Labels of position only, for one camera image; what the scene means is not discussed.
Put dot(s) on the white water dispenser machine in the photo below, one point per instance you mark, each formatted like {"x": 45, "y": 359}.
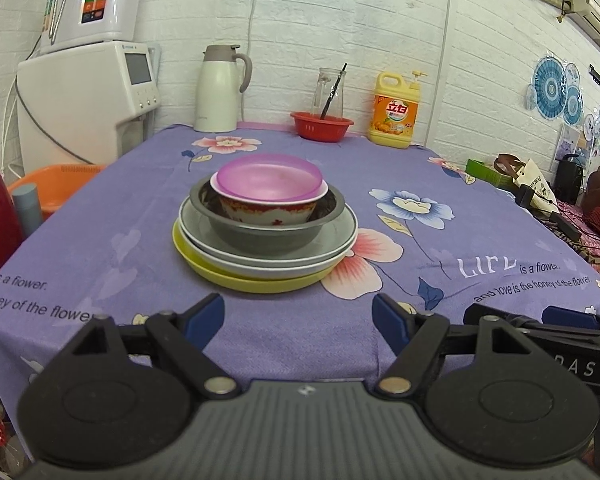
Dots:
{"x": 70, "y": 105}

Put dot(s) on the white ceramic bowl red pattern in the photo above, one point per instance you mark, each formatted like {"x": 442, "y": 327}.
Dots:
{"x": 265, "y": 212}

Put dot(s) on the yellow detergent bottle with pump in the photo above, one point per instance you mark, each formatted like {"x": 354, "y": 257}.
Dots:
{"x": 392, "y": 120}

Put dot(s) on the purple plastic bowl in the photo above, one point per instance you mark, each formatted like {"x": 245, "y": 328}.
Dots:
{"x": 270, "y": 177}

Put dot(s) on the black speaker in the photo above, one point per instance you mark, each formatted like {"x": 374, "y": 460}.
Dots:
{"x": 570, "y": 180}

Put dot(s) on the grey-blue bottle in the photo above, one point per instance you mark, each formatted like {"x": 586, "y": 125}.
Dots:
{"x": 27, "y": 210}

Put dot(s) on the orange plastic basin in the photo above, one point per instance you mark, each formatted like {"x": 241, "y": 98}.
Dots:
{"x": 55, "y": 185}

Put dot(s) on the green box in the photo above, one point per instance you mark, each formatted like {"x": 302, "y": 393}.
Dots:
{"x": 485, "y": 172}

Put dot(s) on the clear glass carafe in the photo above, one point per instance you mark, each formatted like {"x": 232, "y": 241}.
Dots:
{"x": 320, "y": 90}

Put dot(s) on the black power adapter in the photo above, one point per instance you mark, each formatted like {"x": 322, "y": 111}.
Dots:
{"x": 560, "y": 220}

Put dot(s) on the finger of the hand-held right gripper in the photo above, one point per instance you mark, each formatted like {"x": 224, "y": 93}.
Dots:
{"x": 527, "y": 324}
{"x": 570, "y": 317}

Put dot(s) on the purple floral tablecloth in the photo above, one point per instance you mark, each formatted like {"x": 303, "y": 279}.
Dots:
{"x": 130, "y": 240}

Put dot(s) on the blue floral wall stickers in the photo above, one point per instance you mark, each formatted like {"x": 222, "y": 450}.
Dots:
{"x": 597, "y": 130}

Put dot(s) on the large blue paper fan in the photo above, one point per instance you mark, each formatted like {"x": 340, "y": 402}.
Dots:
{"x": 549, "y": 85}

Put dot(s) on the black stirring stick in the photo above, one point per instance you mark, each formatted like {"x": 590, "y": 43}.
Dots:
{"x": 334, "y": 91}

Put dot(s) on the black wall hook rack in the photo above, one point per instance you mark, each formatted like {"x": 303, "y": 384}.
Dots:
{"x": 598, "y": 76}

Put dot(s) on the white plate with dark rim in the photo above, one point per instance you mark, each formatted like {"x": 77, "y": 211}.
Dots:
{"x": 200, "y": 232}

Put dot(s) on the small blue paper fan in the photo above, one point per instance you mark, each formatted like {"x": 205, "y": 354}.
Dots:
{"x": 573, "y": 105}

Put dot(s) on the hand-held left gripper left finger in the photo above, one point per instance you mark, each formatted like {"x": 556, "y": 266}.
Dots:
{"x": 202, "y": 320}

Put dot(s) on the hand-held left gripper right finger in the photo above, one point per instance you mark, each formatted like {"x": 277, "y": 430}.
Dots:
{"x": 387, "y": 320}

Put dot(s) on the red plastic colander basket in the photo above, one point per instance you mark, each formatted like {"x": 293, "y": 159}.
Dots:
{"x": 320, "y": 131}

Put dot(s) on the white water purifier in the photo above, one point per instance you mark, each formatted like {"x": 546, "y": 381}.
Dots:
{"x": 115, "y": 10}

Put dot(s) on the cream thermos jug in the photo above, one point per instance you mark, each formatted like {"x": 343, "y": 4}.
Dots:
{"x": 217, "y": 95}

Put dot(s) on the stainless steel bowl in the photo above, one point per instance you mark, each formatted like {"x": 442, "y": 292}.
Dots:
{"x": 265, "y": 240}

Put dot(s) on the yellow plate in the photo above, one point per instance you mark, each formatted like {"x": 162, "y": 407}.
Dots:
{"x": 260, "y": 284}

